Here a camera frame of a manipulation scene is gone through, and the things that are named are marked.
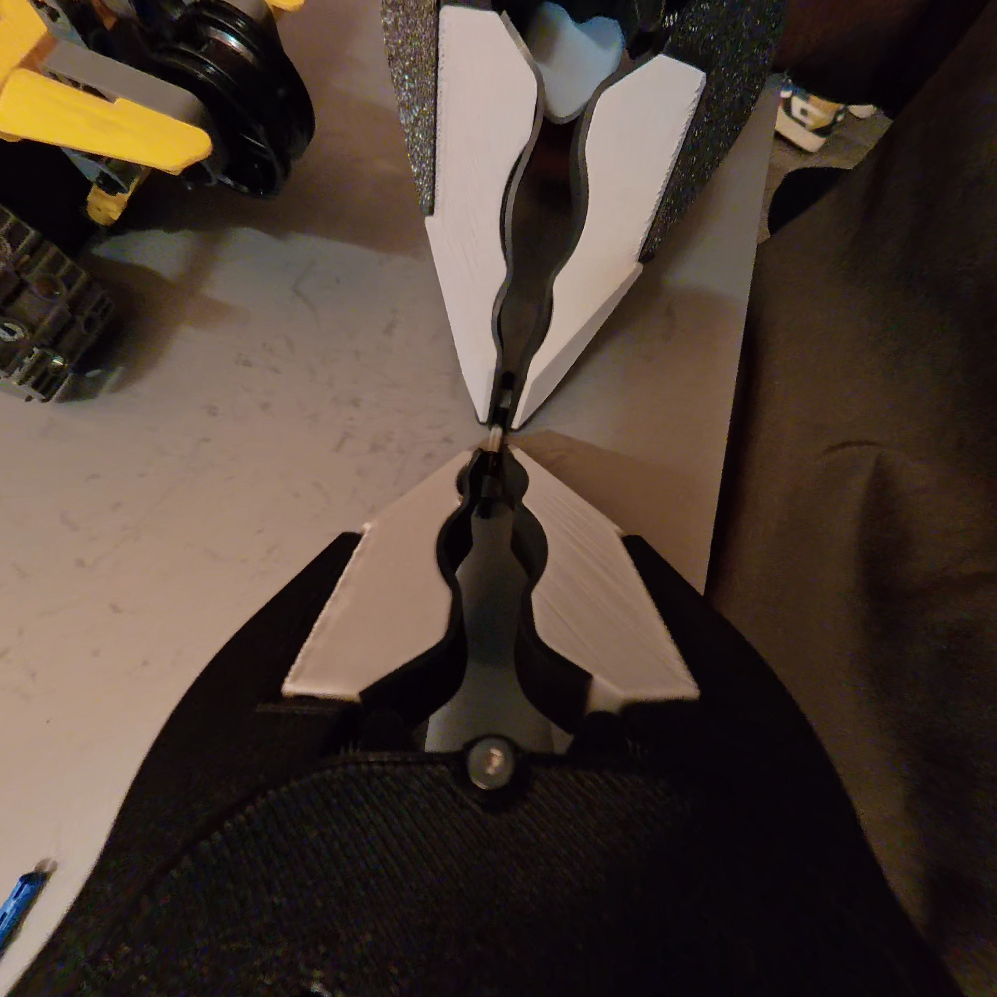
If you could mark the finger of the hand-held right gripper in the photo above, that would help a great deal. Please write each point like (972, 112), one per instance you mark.
(623, 195)
(475, 156)

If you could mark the white yellow navy sneaker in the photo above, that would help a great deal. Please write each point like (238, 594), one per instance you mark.
(810, 117)

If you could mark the yellow black toy tracked vehicle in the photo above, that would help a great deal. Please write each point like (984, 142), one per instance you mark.
(234, 93)

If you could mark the blue toy pin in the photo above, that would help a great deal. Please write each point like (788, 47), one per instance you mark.
(23, 903)

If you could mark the long grey black axle assembly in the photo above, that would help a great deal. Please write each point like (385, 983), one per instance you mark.
(496, 438)

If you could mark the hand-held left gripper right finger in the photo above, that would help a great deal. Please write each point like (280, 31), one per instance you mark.
(615, 615)

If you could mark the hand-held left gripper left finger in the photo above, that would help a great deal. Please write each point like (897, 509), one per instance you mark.
(374, 607)

